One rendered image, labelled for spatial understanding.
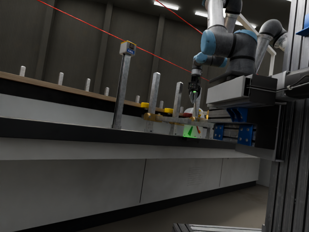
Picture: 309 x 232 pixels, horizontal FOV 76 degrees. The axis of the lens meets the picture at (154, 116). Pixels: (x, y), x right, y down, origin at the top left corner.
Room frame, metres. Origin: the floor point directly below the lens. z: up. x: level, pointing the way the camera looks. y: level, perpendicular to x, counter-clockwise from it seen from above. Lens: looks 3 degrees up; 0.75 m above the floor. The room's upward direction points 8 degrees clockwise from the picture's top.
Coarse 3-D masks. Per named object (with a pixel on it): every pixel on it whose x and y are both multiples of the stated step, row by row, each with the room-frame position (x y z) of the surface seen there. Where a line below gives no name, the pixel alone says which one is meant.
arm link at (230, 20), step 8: (232, 0) 1.13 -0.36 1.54; (240, 0) 1.14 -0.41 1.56; (232, 8) 1.16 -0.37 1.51; (240, 8) 1.16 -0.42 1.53; (232, 16) 1.19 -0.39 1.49; (224, 24) 1.24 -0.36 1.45; (232, 24) 1.22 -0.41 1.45; (232, 32) 1.26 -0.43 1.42; (216, 56) 1.36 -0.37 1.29; (216, 64) 1.39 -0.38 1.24; (224, 64) 1.38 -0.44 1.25
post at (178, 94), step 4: (180, 84) 1.50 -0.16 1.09; (176, 88) 1.52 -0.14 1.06; (180, 88) 1.51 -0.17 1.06; (176, 92) 1.52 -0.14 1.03; (180, 92) 1.51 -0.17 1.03; (176, 96) 1.52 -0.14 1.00; (180, 96) 1.52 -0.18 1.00; (176, 100) 1.51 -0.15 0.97; (180, 100) 1.52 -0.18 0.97; (176, 104) 1.51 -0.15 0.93; (176, 108) 1.50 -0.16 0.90; (176, 112) 1.50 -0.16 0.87; (172, 116) 1.52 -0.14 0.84; (176, 116) 1.51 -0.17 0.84; (172, 124) 1.51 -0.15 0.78; (172, 128) 1.51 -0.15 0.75; (176, 128) 1.52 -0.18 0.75; (176, 132) 1.52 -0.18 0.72
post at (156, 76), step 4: (156, 72) 1.34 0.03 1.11; (156, 76) 1.33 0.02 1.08; (156, 80) 1.34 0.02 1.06; (152, 84) 1.35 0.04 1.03; (156, 84) 1.34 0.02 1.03; (152, 88) 1.35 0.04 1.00; (156, 88) 1.34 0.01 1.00; (152, 92) 1.34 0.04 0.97; (156, 92) 1.35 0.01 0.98; (152, 96) 1.34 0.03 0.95; (156, 96) 1.35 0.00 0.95; (152, 100) 1.34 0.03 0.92; (156, 100) 1.35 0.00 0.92; (152, 104) 1.33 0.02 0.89; (152, 108) 1.34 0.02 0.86; (148, 112) 1.35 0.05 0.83; (152, 112) 1.34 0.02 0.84; (148, 124) 1.34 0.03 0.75; (152, 124) 1.35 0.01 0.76; (148, 128) 1.34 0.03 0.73; (152, 128) 1.35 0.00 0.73
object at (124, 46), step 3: (123, 42) 1.16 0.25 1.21; (126, 42) 1.14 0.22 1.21; (129, 42) 1.15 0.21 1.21; (120, 45) 1.18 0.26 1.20; (123, 45) 1.16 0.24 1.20; (126, 45) 1.13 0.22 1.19; (129, 45) 1.15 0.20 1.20; (135, 45) 1.18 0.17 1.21; (120, 48) 1.18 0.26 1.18; (123, 48) 1.15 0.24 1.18; (126, 48) 1.14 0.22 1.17; (129, 48) 1.15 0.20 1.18; (135, 48) 1.18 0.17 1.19; (120, 51) 1.17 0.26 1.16; (123, 51) 1.15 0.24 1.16; (126, 51) 1.14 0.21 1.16; (135, 51) 1.18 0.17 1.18; (123, 54) 1.16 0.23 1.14; (129, 54) 1.17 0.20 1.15; (132, 54) 1.17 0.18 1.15
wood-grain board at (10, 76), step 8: (0, 72) 0.92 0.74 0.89; (16, 80) 0.96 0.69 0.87; (24, 80) 0.98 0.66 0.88; (32, 80) 1.00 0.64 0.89; (56, 88) 1.08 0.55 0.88; (64, 88) 1.11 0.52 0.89; (72, 88) 1.14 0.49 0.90; (88, 96) 1.22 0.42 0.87; (96, 96) 1.24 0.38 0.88; (104, 96) 1.28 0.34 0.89; (128, 104) 1.41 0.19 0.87; (136, 104) 1.45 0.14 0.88
